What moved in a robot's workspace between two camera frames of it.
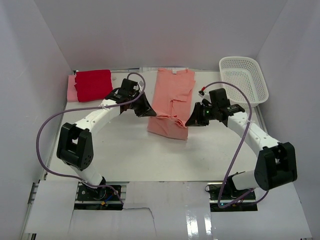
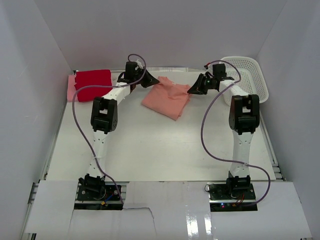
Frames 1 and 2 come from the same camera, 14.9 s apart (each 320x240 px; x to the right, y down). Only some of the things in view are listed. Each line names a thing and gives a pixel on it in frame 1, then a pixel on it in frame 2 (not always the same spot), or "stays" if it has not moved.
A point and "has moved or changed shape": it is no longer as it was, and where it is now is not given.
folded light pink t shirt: (72, 92) stays
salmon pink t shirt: (171, 104) has moved or changed shape
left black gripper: (138, 103) -> (144, 78)
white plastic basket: (245, 73) stays
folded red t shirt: (93, 85) stays
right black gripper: (200, 113) -> (203, 85)
